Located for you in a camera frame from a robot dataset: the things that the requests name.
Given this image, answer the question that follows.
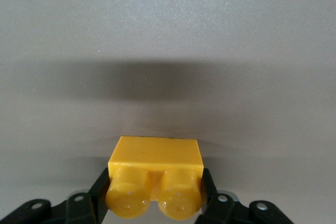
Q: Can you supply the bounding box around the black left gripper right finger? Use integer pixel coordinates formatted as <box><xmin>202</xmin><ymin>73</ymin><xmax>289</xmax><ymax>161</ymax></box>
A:
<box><xmin>195</xmin><ymin>168</ymin><xmax>292</xmax><ymax>224</ymax></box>

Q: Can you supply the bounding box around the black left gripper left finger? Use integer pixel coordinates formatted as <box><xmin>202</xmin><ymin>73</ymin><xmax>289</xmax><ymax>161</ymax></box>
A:
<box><xmin>0</xmin><ymin>167</ymin><xmax>113</xmax><ymax>224</ymax></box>

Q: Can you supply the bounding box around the yellow two-stud block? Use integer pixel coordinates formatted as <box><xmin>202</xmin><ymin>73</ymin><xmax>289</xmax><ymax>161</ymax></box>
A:
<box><xmin>105</xmin><ymin>135</ymin><xmax>205</xmax><ymax>221</ymax></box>

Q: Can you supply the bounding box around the brown table cover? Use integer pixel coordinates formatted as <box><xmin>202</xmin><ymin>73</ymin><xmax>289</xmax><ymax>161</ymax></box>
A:
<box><xmin>0</xmin><ymin>0</ymin><xmax>336</xmax><ymax>224</ymax></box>

